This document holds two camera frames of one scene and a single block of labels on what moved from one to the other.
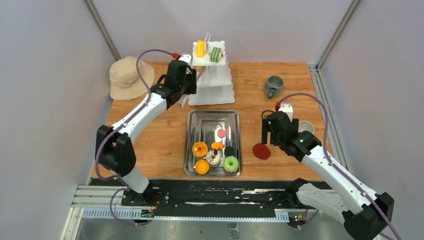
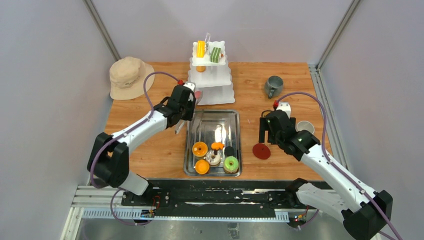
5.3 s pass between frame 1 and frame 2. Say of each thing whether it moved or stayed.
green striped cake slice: stayed
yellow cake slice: stayed
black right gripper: stayed
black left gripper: moved
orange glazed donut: stayed
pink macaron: moved
